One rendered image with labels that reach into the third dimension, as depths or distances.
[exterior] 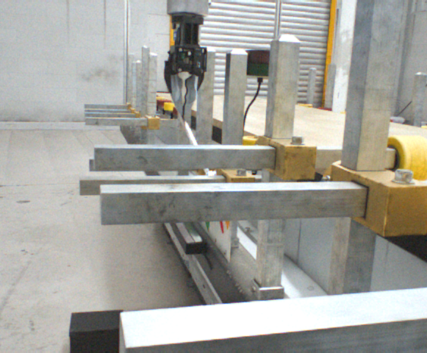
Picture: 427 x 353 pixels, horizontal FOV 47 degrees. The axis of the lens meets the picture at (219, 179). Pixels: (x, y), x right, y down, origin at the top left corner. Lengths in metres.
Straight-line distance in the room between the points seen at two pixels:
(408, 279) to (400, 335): 0.61
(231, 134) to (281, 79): 0.28
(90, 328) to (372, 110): 1.58
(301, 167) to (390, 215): 0.25
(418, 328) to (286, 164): 0.48
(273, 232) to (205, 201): 0.37
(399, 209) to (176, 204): 0.21
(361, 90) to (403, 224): 0.15
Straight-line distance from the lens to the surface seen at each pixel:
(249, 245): 1.33
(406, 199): 0.50
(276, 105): 0.77
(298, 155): 0.72
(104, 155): 0.69
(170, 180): 0.96
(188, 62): 1.09
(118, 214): 0.45
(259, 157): 0.73
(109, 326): 1.98
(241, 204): 0.47
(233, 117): 1.01
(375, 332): 0.24
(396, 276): 0.89
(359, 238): 0.58
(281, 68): 0.77
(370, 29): 0.55
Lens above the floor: 1.07
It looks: 12 degrees down
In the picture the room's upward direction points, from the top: 3 degrees clockwise
